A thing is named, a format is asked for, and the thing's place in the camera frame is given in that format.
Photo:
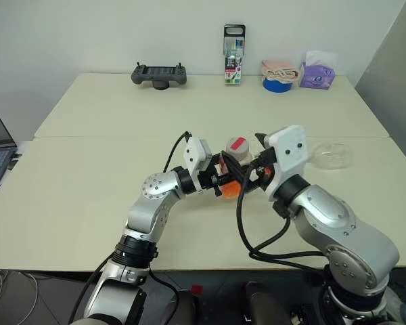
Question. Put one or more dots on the purple tissue pack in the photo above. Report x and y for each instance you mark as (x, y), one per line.
(317, 76)

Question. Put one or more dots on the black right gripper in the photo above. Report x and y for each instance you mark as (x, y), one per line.
(262, 166)

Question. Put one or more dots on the blue tape roll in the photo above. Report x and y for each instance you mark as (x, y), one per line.
(276, 86)

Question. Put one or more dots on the dark round controller stand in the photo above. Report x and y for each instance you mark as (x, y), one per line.
(160, 85)

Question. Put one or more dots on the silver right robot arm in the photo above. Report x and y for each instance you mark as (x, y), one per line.
(328, 213)

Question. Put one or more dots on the orange drink bottle beige cap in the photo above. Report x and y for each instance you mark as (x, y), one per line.
(237, 149)

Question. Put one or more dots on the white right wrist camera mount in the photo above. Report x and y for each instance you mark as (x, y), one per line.
(289, 149)

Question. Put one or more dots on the grey partition board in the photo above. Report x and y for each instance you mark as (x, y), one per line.
(392, 74)

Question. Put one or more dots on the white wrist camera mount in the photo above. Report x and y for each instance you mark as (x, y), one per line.
(195, 154)
(289, 149)

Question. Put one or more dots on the colour marker pen pack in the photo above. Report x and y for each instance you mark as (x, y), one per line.
(234, 57)

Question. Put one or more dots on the pink folded cloth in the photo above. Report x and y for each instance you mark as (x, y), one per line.
(274, 66)

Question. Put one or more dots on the dark rounded shape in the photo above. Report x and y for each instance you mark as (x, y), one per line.
(262, 304)
(186, 309)

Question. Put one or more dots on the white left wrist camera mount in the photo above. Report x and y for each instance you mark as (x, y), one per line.
(195, 154)

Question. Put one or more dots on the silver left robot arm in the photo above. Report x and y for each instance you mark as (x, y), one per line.
(149, 210)

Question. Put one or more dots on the grey handheld controller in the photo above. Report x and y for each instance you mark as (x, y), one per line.
(159, 71)

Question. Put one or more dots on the small red square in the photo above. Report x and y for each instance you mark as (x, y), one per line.
(197, 290)

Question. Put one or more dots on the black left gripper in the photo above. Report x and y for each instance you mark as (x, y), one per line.
(208, 177)

